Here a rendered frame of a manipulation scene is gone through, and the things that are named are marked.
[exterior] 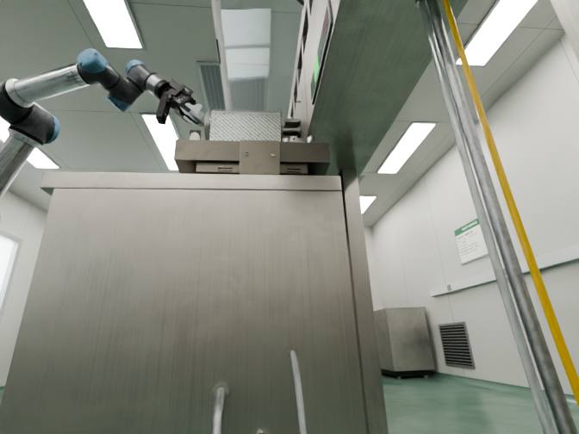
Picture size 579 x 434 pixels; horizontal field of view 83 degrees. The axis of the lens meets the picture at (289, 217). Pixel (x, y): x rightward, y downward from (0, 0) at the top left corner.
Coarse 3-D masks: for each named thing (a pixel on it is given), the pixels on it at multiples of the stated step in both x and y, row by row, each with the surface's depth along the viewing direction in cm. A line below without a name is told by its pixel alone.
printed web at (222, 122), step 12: (216, 120) 110; (228, 120) 110; (240, 120) 111; (252, 120) 111; (264, 120) 112; (276, 120) 112; (216, 132) 108; (228, 132) 109; (240, 132) 109; (252, 132) 110; (264, 132) 110; (276, 132) 110
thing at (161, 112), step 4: (164, 96) 117; (160, 100) 116; (164, 100) 116; (160, 104) 115; (164, 104) 115; (160, 108) 115; (164, 108) 115; (168, 108) 119; (160, 112) 114; (164, 112) 115; (168, 112) 119; (156, 116) 114; (160, 116) 114; (164, 116) 115; (160, 120) 114; (164, 120) 116; (160, 124) 117; (164, 124) 117
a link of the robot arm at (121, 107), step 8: (120, 80) 112; (128, 80) 117; (112, 88) 112; (120, 88) 113; (128, 88) 116; (136, 88) 118; (112, 96) 115; (120, 96) 115; (128, 96) 117; (136, 96) 120; (112, 104) 120; (120, 104) 117; (128, 104) 119
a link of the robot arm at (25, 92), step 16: (80, 64) 103; (96, 64) 103; (16, 80) 112; (32, 80) 108; (48, 80) 107; (64, 80) 107; (80, 80) 107; (96, 80) 108; (112, 80) 110; (0, 96) 109; (16, 96) 110; (32, 96) 111; (48, 96) 112; (0, 112) 113; (16, 112) 115
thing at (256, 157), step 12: (240, 144) 82; (252, 144) 83; (264, 144) 83; (276, 144) 83; (240, 156) 81; (252, 156) 81; (264, 156) 82; (276, 156) 82; (240, 168) 80; (252, 168) 80; (264, 168) 80; (276, 168) 81
